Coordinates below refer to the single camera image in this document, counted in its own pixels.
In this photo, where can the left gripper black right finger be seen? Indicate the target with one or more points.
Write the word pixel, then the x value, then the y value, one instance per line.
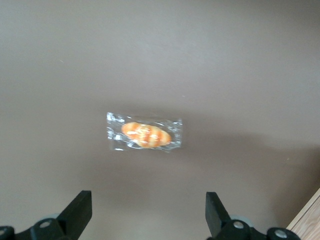
pixel 220 225

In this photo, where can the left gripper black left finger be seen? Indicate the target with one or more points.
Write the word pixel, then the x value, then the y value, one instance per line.
pixel 72 220

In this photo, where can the bread roll in clear wrapper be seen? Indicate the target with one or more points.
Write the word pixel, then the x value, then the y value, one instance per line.
pixel 145 133

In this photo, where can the brown table mat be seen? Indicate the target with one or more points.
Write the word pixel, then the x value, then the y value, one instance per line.
pixel 160 62

